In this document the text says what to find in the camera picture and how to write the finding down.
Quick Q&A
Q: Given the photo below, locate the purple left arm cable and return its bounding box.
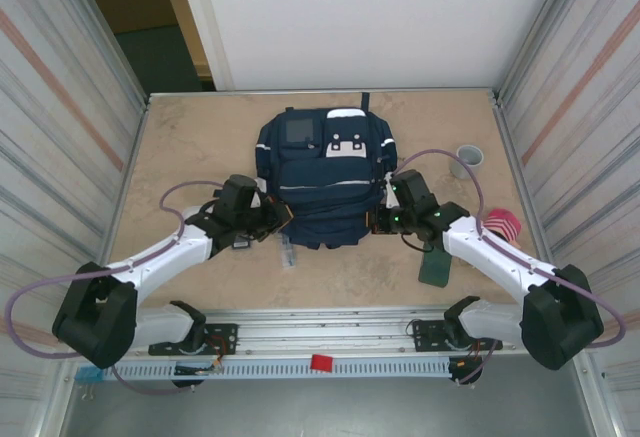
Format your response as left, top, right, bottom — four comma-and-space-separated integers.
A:
3, 180, 226, 396

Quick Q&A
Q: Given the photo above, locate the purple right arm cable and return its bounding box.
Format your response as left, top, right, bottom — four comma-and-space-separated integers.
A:
394, 148, 628, 387

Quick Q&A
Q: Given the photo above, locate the clear pen packet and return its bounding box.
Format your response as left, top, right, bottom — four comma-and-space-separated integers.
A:
279, 236, 299, 271

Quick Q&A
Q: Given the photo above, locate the grey metal shelf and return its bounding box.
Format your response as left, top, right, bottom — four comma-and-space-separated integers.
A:
59, 379, 601, 437

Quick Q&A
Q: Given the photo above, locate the black power connector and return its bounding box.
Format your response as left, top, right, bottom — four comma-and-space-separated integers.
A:
449, 356, 484, 388

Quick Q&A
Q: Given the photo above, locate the green pencil case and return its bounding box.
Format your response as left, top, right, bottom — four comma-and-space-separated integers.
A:
418, 249, 453, 288

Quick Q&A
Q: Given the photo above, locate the navy blue backpack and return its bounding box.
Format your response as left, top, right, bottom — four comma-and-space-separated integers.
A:
254, 91, 400, 251

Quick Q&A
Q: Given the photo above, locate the grey cup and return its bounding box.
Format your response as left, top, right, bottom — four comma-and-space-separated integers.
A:
448, 144, 486, 181

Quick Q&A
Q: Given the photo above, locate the slotted grey cable duct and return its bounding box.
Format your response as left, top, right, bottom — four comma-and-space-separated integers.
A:
107, 360, 454, 381

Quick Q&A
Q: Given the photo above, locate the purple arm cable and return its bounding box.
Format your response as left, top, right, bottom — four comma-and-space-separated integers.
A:
3, 180, 226, 396
394, 148, 628, 387

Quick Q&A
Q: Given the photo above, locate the aluminium frame post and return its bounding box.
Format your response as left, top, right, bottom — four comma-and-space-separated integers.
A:
492, 0, 591, 108
49, 0, 154, 113

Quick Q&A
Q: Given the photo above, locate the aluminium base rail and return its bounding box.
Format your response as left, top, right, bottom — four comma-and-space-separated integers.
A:
52, 306, 599, 361

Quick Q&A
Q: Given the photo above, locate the blue clip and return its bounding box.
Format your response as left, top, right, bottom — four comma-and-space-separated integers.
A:
74, 365, 107, 384

